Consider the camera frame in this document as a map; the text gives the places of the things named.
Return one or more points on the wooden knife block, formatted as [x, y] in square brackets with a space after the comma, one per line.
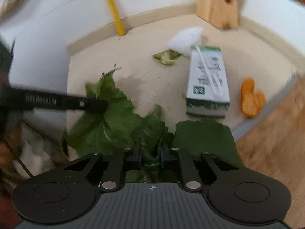
[218, 13]

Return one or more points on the green milk carton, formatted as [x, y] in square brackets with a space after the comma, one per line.
[207, 90]

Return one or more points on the large green lettuce leaf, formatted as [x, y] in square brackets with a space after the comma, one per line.
[119, 127]

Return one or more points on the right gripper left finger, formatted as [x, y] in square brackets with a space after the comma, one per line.
[118, 164]

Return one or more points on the orange peel piece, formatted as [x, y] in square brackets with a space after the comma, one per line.
[251, 102]

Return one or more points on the small wilted leaf scrap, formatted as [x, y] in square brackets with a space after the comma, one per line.
[167, 57]

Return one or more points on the wooden cutting board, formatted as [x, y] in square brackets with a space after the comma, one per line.
[275, 147]

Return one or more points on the large dark cabbage leaf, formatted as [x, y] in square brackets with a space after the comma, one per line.
[206, 135]

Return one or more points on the bag of dried noodles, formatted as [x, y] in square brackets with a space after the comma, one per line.
[8, 7]

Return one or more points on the yellow gas pipe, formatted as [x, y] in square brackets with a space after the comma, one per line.
[118, 23]

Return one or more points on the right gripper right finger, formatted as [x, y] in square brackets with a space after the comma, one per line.
[177, 165]

